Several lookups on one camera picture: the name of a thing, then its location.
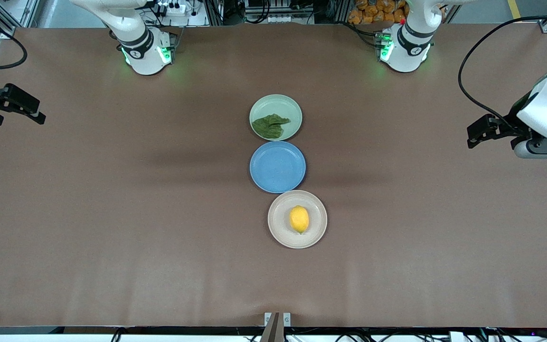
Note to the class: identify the yellow lemon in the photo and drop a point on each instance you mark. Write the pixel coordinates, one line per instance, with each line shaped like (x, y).
(299, 219)

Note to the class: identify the grey camera pole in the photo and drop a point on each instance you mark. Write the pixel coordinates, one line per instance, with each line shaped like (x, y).
(273, 332)

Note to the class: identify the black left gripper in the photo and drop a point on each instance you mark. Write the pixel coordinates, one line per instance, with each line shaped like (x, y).
(512, 124)

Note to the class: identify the green lettuce leaf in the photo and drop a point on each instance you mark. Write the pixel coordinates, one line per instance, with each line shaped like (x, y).
(268, 126)

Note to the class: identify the aluminium rack post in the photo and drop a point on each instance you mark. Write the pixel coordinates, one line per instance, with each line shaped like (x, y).
(342, 12)
(214, 14)

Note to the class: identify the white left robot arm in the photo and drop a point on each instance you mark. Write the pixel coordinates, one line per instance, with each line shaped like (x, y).
(409, 47)

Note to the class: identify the grey equipment rack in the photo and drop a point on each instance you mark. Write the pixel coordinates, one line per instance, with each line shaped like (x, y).
(278, 19)

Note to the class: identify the white power strip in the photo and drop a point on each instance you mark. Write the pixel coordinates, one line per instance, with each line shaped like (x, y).
(174, 9)

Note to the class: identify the blue plate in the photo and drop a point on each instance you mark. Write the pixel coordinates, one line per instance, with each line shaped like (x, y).
(277, 167)

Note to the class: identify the small white box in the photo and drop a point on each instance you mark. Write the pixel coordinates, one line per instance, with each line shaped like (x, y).
(457, 337)

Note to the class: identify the beige plate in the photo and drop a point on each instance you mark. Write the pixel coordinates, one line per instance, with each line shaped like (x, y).
(278, 228)

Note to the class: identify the small metal bracket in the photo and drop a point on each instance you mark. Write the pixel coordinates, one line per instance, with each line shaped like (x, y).
(287, 319)

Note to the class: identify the light green plate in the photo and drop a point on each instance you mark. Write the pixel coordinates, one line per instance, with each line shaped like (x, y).
(283, 107)

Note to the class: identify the orange packets pile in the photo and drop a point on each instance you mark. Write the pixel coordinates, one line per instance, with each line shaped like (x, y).
(368, 12)

